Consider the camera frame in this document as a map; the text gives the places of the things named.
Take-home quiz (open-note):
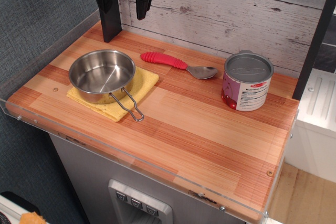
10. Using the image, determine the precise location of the silver ice dispenser panel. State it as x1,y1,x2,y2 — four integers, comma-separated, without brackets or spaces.
108,179,173,223

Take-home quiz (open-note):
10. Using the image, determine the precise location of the white toy sink unit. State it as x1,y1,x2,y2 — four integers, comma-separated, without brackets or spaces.
285,69,335,182

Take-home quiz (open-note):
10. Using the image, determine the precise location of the red handled metal spoon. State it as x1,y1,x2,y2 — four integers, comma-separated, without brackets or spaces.
140,52,218,80

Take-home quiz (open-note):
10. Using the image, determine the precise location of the yellow folded cloth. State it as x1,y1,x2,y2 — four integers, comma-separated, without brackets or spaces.
66,66,160,123

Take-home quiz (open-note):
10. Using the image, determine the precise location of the black upright post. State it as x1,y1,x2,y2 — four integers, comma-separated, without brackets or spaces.
99,0,122,42
292,0,335,100

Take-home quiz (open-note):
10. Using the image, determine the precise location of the black right upright post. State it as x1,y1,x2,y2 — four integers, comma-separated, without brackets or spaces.
292,0,335,100

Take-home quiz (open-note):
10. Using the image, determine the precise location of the clear acrylic table guard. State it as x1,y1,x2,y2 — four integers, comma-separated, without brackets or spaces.
6,15,298,223

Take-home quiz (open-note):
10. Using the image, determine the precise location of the stainless steel pot wire handle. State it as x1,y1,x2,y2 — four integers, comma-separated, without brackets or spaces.
69,49,144,122

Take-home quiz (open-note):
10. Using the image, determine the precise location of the grey toy fridge cabinet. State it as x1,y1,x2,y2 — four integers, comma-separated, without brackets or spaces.
50,135,242,223

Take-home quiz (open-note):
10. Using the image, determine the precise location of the toy cherry can grey lid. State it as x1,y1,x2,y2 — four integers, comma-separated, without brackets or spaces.
221,50,274,112

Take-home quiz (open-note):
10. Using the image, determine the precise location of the orange object bottom left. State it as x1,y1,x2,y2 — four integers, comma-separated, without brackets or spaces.
19,212,47,224

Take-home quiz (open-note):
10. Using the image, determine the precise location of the black left upright post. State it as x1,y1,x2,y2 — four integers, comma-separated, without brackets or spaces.
99,0,122,42

